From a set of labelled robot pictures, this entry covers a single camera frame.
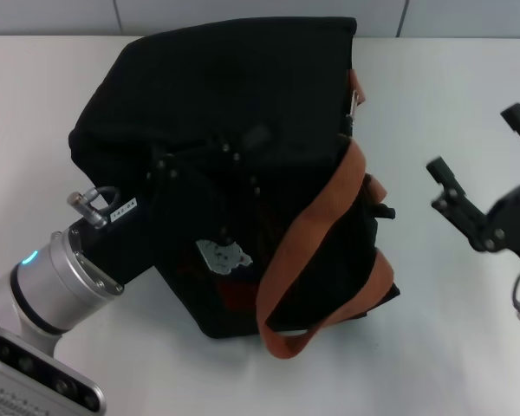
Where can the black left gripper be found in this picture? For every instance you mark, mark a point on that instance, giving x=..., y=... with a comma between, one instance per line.
x=173, y=216

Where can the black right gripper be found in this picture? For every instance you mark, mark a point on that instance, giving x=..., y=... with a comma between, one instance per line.
x=518, y=216

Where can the metal zipper pull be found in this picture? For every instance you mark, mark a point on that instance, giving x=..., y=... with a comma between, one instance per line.
x=353, y=103

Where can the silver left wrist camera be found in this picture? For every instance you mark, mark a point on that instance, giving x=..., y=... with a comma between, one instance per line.
x=34, y=372

